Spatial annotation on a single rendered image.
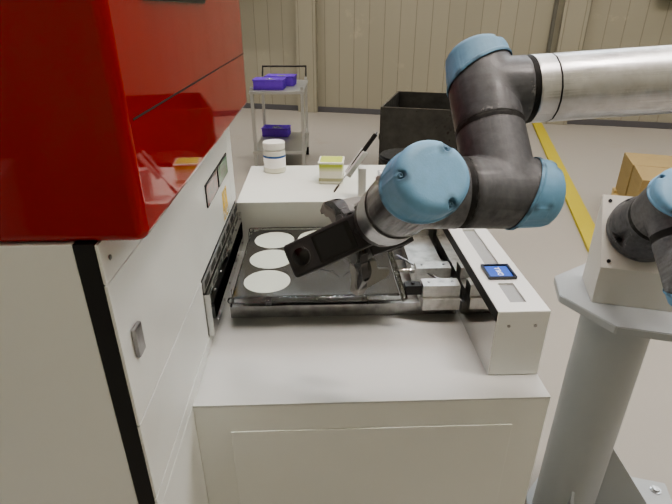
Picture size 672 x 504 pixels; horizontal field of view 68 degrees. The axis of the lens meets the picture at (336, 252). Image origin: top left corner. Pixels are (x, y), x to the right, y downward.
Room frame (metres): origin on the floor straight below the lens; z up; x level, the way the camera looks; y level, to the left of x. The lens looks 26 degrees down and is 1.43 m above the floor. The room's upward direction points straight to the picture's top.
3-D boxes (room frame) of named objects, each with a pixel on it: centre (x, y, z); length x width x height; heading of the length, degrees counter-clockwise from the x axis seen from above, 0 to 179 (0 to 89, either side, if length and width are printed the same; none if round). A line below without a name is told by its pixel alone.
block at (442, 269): (1.01, -0.22, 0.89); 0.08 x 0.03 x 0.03; 92
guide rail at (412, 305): (0.94, -0.02, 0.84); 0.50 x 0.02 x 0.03; 92
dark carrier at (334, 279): (1.06, 0.05, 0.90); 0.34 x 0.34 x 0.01; 2
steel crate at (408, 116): (4.75, -0.87, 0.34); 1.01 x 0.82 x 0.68; 168
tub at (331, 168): (1.45, 0.01, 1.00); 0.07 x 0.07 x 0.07; 87
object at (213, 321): (1.03, 0.26, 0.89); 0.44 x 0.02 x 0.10; 2
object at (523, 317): (1.00, -0.32, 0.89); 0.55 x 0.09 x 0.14; 2
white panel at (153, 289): (0.86, 0.26, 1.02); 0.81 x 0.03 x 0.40; 2
